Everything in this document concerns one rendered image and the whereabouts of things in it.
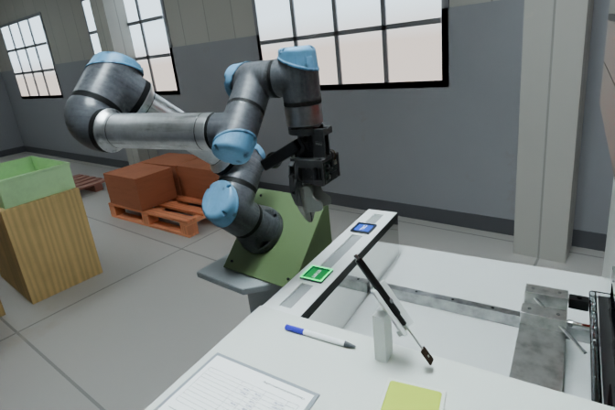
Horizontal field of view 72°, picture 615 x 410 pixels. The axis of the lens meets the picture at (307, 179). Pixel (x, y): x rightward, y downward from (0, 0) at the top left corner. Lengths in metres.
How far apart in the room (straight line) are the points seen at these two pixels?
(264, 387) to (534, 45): 2.44
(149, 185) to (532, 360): 3.73
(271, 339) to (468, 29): 2.68
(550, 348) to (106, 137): 0.96
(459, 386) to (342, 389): 0.17
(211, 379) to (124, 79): 0.68
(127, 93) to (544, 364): 1.01
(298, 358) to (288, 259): 0.52
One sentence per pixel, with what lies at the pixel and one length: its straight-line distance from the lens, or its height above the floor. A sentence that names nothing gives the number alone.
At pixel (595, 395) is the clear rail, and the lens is 0.85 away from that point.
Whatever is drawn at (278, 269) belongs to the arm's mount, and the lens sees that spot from 1.25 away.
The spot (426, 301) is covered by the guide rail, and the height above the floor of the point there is 0.83.
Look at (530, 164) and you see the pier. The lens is 2.92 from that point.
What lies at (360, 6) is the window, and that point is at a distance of 3.51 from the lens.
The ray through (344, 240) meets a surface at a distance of 1.13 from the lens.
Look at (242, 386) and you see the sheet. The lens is 0.74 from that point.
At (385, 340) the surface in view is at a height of 1.01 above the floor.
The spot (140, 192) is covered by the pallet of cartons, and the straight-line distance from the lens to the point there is 4.20.
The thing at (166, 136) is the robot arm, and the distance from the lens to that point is 0.87.
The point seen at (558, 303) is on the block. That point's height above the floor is 0.89.
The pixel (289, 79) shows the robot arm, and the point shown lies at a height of 1.40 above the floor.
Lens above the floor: 1.46
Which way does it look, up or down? 18 degrees down
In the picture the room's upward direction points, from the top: 6 degrees counter-clockwise
